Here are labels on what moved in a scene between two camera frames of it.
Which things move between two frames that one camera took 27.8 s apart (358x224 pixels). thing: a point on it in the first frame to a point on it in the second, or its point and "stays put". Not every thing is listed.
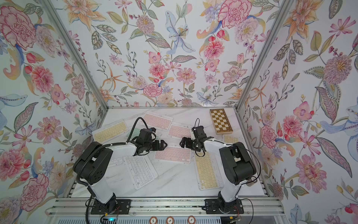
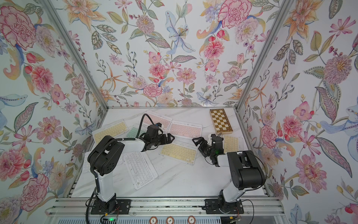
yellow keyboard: x=208 y=172 to x=185 y=151
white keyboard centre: x=141 y=169 stays put
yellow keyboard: x=230 y=139 stays put
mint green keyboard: x=135 y=133 stays put
